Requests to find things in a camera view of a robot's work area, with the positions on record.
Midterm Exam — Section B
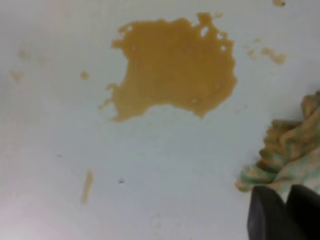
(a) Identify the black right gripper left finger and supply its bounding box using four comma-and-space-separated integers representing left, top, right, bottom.
247, 186, 302, 240

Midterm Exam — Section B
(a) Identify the brown coffee stain puddle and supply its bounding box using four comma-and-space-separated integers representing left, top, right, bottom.
99, 12, 237, 122

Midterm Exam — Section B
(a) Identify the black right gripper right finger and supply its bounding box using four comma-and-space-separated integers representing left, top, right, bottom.
286, 184, 320, 240

